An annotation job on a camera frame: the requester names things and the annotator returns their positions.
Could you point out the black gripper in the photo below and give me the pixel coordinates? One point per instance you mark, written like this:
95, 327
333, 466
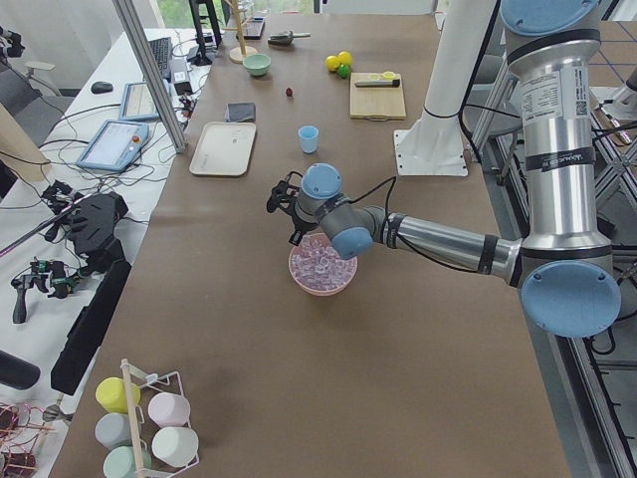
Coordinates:
300, 222

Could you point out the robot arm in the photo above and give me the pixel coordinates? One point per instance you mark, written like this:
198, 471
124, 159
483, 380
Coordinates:
563, 267

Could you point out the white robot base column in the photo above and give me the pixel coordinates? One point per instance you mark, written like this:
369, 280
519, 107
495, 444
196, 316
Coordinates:
434, 145

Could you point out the pile of ice cubes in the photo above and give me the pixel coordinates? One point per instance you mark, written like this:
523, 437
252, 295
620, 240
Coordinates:
321, 261

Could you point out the light blue cup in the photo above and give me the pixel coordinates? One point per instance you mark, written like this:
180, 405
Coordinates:
309, 138

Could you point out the steel ice scoop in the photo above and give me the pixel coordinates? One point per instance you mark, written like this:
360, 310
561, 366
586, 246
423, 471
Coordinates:
286, 38

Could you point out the pink cup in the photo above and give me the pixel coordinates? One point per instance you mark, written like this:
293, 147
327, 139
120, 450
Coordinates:
169, 409

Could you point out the yellow cup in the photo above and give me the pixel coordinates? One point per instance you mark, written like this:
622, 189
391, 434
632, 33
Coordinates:
110, 395

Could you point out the white cup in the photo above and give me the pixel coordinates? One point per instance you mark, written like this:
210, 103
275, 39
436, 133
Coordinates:
175, 446

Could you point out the grey cup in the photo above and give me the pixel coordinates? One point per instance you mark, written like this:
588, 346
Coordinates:
112, 431

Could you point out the mint cup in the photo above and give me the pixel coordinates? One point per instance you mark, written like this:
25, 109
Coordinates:
120, 463

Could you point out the pink bowl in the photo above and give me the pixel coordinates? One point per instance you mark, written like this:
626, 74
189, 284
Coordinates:
323, 284

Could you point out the cream rabbit tray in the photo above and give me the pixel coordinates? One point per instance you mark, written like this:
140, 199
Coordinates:
223, 149

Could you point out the grey folded cloth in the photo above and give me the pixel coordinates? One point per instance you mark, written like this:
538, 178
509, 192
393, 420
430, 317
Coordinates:
240, 112

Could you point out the wooden cutting board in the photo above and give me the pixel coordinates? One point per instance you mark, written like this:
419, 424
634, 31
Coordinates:
376, 103

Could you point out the steel muddler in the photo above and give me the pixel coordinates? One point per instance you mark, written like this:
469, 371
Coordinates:
367, 84

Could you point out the green bowl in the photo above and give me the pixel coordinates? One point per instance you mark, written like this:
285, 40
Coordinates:
257, 65

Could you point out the green lime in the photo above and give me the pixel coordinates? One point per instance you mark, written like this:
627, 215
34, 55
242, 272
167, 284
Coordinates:
343, 71

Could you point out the yellow lemon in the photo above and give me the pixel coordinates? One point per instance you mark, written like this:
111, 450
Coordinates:
332, 63
345, 58

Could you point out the wooden mug tree stand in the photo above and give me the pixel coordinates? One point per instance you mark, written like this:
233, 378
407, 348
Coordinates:
238, 54

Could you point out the teach pendant near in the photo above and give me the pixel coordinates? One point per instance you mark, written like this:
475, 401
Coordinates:
115, 146

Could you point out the teach pendant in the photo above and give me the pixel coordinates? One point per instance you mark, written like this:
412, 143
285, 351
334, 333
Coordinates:
137, 103
115, 146

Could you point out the teach pendant far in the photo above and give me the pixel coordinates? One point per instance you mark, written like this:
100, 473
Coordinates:
137, 103

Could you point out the black tray far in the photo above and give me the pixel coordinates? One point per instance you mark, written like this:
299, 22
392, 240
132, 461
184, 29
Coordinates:
252, 29

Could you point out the black keyboard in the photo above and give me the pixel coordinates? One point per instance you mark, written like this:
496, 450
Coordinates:
161, 50

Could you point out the black computer mouse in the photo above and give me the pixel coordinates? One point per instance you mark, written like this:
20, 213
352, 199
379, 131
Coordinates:
101, 87

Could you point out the black long box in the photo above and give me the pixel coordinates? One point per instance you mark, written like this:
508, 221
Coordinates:
88, 331

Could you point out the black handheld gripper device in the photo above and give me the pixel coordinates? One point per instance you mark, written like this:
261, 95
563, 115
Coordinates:
49, 277

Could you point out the wooden rack dowel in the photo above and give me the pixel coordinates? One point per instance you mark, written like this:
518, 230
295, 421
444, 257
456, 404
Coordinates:
141, 471

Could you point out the aluminium frame post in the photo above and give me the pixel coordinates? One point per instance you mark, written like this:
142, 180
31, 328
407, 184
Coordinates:
135, 33

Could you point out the white wire cup rack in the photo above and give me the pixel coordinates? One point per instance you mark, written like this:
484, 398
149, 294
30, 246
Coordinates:
146, 385

